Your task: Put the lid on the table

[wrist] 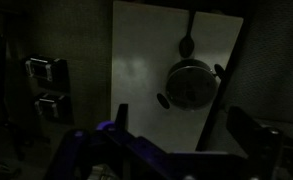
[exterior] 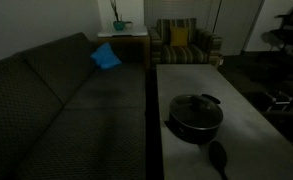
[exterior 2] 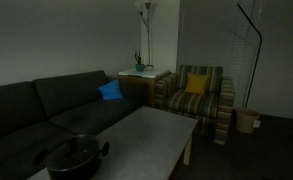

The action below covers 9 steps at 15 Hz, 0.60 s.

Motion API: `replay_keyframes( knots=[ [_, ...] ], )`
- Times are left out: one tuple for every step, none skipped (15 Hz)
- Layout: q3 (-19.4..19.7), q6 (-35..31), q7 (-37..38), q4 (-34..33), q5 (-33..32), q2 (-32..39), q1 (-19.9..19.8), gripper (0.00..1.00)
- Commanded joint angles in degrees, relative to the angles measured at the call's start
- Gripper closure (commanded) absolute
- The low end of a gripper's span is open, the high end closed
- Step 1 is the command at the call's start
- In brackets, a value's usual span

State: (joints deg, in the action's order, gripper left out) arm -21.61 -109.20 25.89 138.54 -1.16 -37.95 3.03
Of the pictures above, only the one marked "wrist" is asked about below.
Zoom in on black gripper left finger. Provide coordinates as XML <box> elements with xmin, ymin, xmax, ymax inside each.
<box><xmin>115</xmin><ymin>104</ymin><xmax>128</xmax><ymax>129</ymax></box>

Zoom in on black spoon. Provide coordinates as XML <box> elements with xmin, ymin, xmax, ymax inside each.
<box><xmin>179</xmin><ymin>10</ymin><xmax>195</xmax><ymax>58</ymax></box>

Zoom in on black floor box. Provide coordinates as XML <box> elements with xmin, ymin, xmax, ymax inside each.
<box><xmin>24</xmin><ymin>54</ymin><xmax>70</xmax><ymax>92</ymax></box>
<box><xmin>34</xmin><ymin>93</ymin><xmax>74</xmax><ymax>125</ymax></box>

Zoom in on lower black floor box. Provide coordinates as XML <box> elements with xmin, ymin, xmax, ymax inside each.
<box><xmin>34</xmin><ymin>93</ymin><xmax>74</xmax><ymax>125</ymax></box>

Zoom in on upper black floor box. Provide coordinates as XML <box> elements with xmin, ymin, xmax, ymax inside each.
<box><xmin>24</xmin><ymin>54</ymin><xmax>70</xmax><ymax>92</ymax></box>

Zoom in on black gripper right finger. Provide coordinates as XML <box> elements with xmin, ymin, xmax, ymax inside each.
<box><xmin>226</xmin><ymin>107</ymin><xmax>283</xmax><ymax>166</ymax></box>

